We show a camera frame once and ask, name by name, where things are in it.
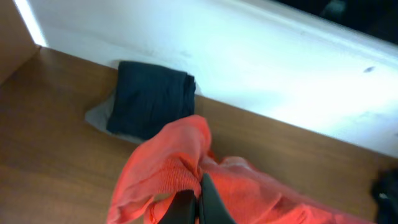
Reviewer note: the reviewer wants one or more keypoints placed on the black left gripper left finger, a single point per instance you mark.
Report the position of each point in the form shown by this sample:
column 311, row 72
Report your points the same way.
column 182, row 210

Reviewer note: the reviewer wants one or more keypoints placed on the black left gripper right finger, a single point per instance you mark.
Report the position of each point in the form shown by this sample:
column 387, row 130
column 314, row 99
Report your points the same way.
column 211, row 208

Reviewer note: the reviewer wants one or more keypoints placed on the orange red printed t-shirt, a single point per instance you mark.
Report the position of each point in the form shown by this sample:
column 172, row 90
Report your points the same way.
column 178, row 157

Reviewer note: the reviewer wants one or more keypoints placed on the navy blue garment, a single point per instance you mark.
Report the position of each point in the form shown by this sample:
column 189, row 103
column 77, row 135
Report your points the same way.
column 148, row 97

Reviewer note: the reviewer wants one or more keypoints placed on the grey garment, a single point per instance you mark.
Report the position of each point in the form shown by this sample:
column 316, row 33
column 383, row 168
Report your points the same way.
column 99, row 115

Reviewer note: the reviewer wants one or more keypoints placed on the pile of dark clothes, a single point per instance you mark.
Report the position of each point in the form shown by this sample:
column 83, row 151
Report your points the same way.
column 384, row 193

